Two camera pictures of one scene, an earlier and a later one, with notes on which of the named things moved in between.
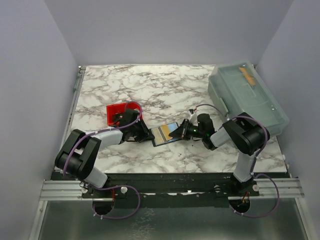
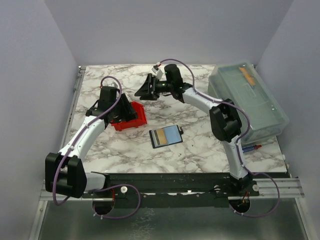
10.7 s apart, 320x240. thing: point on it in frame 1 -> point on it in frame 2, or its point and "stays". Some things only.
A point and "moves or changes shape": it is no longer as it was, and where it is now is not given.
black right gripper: [179, 133] -> [145, 92]
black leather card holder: [161, 134] moves or changes shape
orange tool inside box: [250, 78] stays
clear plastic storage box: [239, 88] stays
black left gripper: [146, 135] -> [127, 109]
